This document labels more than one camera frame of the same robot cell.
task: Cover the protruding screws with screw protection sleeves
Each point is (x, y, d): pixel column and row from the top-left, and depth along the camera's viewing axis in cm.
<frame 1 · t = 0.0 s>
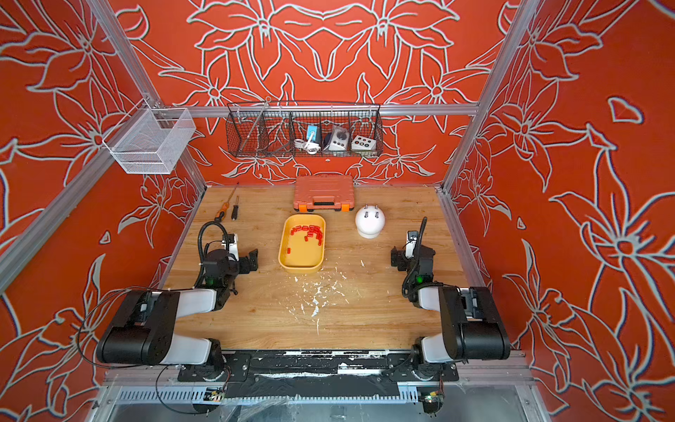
left hand: (242, 249, 93), fingers open
right hand: (404, 244, 92), fingers open
yellow plastic tray: (295, 254, 100), on the table
white dome screw fixture: (369, 221, 97), point 10 cm above the table
orange tool case: (323, 193, 113), point 5 cm above the table
orange handled screwdriver: (221, 214, 109), point 3 cm above the table
black handled screwdriver: (235, 209, 112), point 2 cm above the table
red sleeves pile: (313, 231, 106), on the table

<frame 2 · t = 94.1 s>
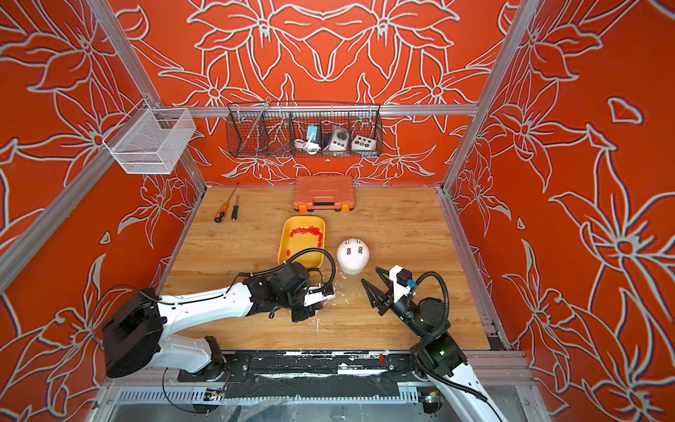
left hand: (320, 302, 80), fingers closed
right hand: (365, 276, 70), fingers open
white dome screw fixture: (353, 255, 87), point 11 cm above the table
red screw protection sleeve: (360, 249, 87), point 12 cm above the table
the other named things where they were.

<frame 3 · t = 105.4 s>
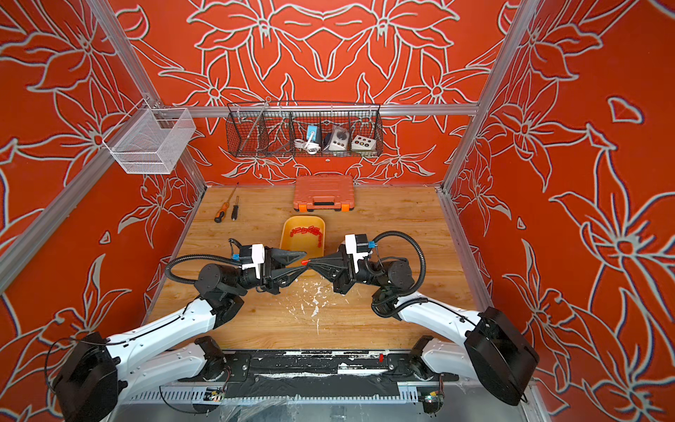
left hand: (303, 260, 57), fingers open
right hand: (305, 272, 56), fingers closed
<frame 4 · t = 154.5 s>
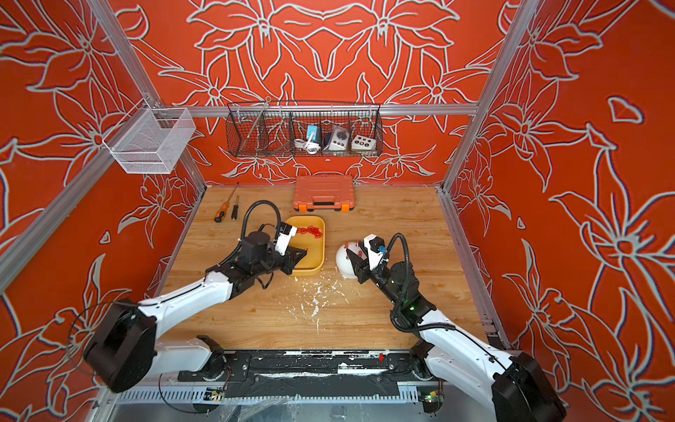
left hand: (305, 250, 82), fingers closed
right hand: (348, 247, 74), fingers open
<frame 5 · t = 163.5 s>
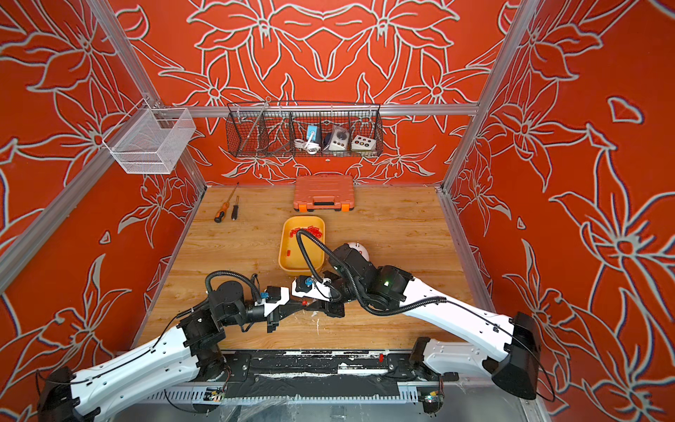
left hand: (303, 303, 67), fingers closed
right hand: (301, 302, 64), fingers open
